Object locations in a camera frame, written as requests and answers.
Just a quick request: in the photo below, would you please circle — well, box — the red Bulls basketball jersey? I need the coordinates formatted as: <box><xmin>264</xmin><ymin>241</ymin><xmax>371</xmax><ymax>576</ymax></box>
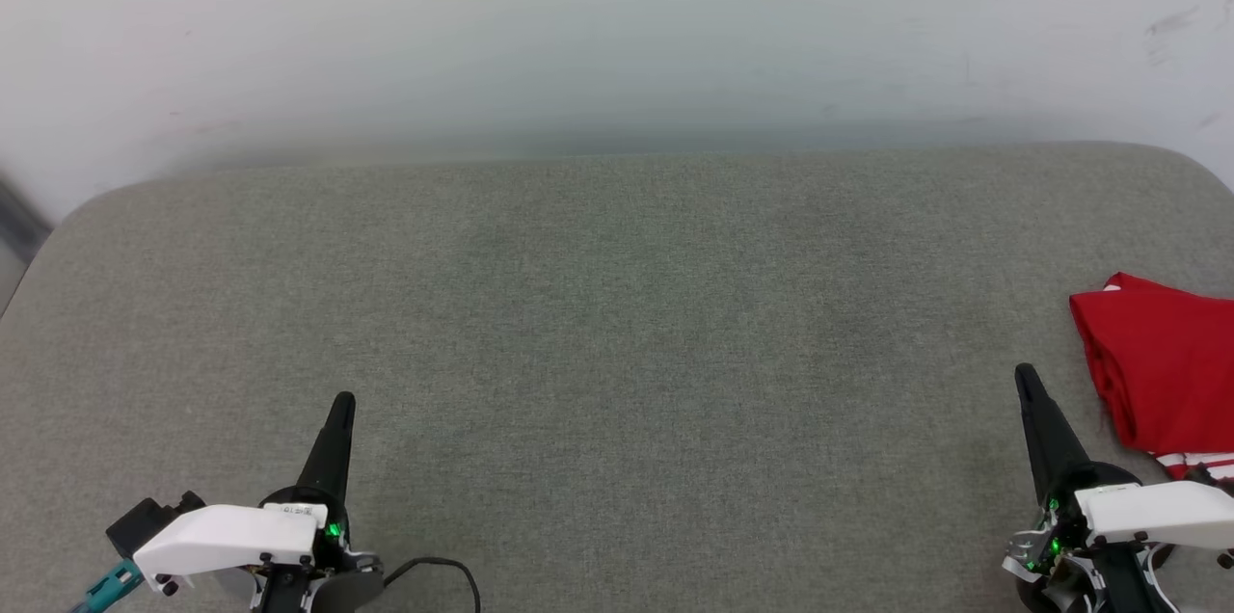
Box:
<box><xmin>1068</xmin><ymin>272</ymin><xmax>1234</xmax><ymax>482</ymax></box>

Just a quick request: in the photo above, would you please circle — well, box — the teal cable connector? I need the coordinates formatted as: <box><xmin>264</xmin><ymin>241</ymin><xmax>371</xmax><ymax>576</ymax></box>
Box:
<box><xmin>72</xmin><ymin>559</ymin><xmax>146</xmax><ymax>613</ymax></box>

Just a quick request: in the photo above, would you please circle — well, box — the grey metal rail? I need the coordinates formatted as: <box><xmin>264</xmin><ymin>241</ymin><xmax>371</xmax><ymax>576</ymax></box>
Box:
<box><xmin>0</xmin><ymin>173</ymin><xmax>51</xmax><ymax>259</ymax></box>

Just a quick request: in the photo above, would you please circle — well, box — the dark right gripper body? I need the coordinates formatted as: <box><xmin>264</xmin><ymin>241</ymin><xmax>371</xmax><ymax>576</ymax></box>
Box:
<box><xmin>1003</xmin><ymin>464</ymin><xmax>1173</xmax><ymax>613</ymax></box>

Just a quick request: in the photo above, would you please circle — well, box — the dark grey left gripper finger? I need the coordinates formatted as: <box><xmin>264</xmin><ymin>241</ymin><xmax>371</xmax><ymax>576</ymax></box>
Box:
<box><xmin>294</xmin><ymin>392</ymin><xmax>358</xmax><ymax>511</ymax></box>

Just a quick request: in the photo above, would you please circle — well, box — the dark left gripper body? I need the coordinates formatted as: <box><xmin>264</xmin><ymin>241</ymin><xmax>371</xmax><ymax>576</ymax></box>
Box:
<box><xmin>253</xmin><ymin>488</ymin><xmax>385</xmax><ymax>613</ymax></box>

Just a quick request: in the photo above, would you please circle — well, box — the thin black cable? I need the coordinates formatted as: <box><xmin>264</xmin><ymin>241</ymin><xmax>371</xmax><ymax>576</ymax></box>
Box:
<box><xmin>383</xmin><ymin>556</ymin><xmax>482</xmax><ymax>613</ymax></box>

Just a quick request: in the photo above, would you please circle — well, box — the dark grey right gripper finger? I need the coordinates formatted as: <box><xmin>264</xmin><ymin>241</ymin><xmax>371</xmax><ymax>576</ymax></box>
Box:
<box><xmin>1014</xmin><ymin>363</ymin><xmax>1096</xmax><ymax>504</ymax></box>

